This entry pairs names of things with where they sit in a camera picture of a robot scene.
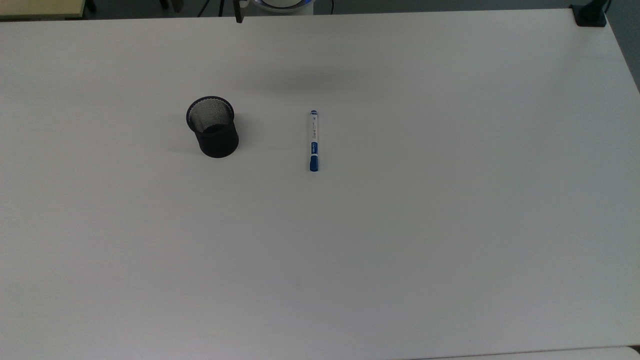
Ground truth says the black table clamp mount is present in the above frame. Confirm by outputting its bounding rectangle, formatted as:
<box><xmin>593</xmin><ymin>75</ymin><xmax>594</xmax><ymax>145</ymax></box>
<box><xmin>570</xmin><ymin>0</ymin><xmax>612</xmax><ymax>28</ymax></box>

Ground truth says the black mesh pen cup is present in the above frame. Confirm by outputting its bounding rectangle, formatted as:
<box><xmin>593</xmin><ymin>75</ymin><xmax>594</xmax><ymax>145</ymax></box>
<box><xmin>186</xmin><ymin>96</ymin><xmax>240</xmax><ymax>159</ymax></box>

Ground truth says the light wooden desk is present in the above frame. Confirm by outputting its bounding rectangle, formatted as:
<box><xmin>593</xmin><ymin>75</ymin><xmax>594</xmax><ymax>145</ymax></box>
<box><xmin>0</xmin><ymin>0</ymin><xmax>87</xmax><ymax>21</ymax></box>

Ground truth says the blue and white marker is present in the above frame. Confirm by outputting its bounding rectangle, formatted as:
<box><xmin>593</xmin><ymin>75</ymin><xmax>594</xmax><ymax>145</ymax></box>
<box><xmin>308</xmin><ymin>110</ymin><xmax>320</xmax><ymax>173</ymax></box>

